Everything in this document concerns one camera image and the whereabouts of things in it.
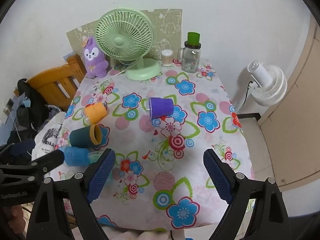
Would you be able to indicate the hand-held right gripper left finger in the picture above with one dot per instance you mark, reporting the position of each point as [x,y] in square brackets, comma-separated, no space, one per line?
[100,176]

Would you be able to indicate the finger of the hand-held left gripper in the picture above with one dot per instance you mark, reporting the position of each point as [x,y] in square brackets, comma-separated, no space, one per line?
[22,147]
[50,158]

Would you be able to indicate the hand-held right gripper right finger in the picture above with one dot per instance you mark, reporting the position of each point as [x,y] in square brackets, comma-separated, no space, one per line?
[218,177]

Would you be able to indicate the purple cup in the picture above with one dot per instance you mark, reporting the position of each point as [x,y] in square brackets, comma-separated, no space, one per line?
[161,107]

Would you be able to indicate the light green cup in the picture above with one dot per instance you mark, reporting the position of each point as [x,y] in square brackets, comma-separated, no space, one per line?
[94,157]

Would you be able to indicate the blue cup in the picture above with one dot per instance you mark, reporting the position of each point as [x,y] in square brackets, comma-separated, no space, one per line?
[76,156]

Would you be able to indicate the dark teal cup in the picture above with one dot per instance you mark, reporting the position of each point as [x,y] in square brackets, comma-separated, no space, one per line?
[81,136]

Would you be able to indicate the orange cup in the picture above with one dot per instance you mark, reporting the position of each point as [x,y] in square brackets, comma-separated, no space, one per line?
[96,112]

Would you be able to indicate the white printed bag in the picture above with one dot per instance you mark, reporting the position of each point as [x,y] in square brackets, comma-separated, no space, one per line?
[48,140]

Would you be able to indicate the dark clothes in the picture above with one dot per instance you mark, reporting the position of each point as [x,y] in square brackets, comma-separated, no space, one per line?
[35,105]

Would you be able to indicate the floral tablecloth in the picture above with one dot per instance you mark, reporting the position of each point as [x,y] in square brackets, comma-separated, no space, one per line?
[150,155]

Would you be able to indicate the wooden chair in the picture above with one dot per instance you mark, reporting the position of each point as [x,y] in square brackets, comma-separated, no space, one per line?
[50,81]

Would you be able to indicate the white standing fan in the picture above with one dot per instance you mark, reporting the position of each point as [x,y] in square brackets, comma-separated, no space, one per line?
[272,85]

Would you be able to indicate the purple plush toy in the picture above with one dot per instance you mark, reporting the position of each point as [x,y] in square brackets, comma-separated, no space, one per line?
[95,61]

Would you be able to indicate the beige wooden door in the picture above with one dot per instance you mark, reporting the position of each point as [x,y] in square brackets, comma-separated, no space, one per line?
[300,105]

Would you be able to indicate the glass jar with green lid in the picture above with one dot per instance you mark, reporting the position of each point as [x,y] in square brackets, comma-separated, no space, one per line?
[190,58]

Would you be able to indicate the cotton swab container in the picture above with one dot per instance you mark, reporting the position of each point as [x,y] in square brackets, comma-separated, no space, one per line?
[167,58]

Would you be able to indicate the green desk fan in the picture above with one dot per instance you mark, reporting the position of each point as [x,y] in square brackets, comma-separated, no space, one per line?
[120,41]

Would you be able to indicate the beige printed board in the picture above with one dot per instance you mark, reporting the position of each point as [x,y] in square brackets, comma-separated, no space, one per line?
[170,25]

